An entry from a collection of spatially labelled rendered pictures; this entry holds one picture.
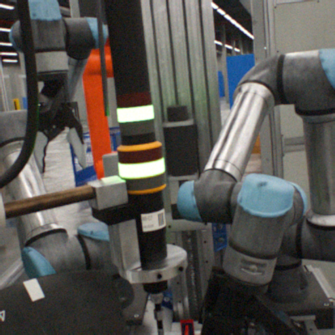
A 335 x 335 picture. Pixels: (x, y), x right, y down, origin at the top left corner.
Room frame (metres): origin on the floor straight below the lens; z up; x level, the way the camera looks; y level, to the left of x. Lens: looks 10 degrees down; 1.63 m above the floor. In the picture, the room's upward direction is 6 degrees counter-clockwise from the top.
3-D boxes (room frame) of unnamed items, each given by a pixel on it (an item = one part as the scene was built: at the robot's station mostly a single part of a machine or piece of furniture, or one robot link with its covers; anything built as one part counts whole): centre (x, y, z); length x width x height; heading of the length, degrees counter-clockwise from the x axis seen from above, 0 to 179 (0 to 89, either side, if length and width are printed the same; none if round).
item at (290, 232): (1.14, -0.29, 1.20); 0.13 x 0.12 x 0.14; 59
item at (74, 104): (0.97, 0.23, 1.62); 0.09 x 0.08 x 0.12; 175
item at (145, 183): (0.42, 0.02, 1.54); 0.04 x 0.04 x 0.01
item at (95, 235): (1.18, 0.22, 1.20); 0.13 x 0.12 x 0.14; 123
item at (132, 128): (0.42, 0.02, 1.60); 0.03 x 0.03 x 0.01
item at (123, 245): (0.41, 0.03, 1.50); 0.09 x 0.07 x 0.10; 120
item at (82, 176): (7.74, 1.00, 0.49); 1.27 x 0.88 x 0.98; 163
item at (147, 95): (0.42, 0.02, 1.62); 0.03 x 0.03 x 0.01
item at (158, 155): (0.42, 0.02, 1.57); 0.04 x 0.04 x 0.01
